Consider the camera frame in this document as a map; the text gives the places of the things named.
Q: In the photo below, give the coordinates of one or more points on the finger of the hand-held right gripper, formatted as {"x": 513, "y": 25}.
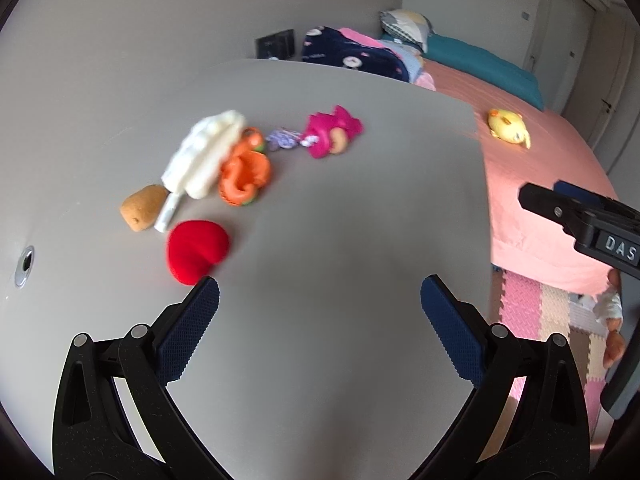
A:
{"x": 580, "y": 192}
{"x": 545, "y": 202}

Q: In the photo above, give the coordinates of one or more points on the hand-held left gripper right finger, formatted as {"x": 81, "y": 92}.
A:
{"x": 452, "y": 332}

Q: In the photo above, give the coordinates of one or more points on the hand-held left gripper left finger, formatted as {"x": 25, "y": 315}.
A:
{"x": 187, "y": 330}

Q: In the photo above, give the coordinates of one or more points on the red heart toy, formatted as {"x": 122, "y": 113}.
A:
{"x": 195, "y": 250}

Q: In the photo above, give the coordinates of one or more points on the bed with pink sheet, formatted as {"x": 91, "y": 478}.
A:
{"x": 545, "y": 160}

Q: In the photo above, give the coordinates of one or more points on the yellow plush toy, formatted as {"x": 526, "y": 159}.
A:
{"x": 507, "y": 127}

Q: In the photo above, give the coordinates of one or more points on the foam floor mat tiles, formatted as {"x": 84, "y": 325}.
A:
{"x": 540, "y": 315}

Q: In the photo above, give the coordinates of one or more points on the white door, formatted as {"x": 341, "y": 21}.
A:
{"x": 610, "y": 75}

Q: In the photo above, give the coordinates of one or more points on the brown potato toy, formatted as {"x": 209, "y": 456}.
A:
{"x": 142, "y": 207}

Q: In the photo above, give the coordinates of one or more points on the teal pillow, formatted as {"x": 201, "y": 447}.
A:
{"x": 485, "y": 67}

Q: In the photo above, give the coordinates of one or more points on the orange plush toy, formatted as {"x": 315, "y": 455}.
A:
{"x": 245, "y": 172}

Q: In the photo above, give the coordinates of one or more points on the white pink cartoon blanket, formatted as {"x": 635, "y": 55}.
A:
{"x": 425, "y": 80}

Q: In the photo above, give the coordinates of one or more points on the white wardrobe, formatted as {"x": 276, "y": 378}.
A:
{"x": 565, "y": 20}

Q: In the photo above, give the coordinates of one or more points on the metal desk grommet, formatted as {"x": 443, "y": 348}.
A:
{"x": 24, "y": 266}

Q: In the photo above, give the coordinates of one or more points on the white ice cream toy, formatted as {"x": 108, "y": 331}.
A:
{"x": 205, "y": 155}

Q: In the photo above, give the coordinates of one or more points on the light blue blanket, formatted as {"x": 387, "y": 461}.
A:
{"x": 410, "y": 62}

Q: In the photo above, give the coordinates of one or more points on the patterned pillow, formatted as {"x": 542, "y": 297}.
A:
{"x": 407, "y": 27}

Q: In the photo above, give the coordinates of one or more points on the pink plush toy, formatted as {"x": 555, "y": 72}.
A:
{"x": 325, "y": 132}

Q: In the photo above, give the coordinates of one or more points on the navy printed blanket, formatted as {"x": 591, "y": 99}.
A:
{"x": 345, "y": 55}

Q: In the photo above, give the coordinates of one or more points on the black wall panel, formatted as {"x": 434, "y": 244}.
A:
{"x": 275, "y": 44}

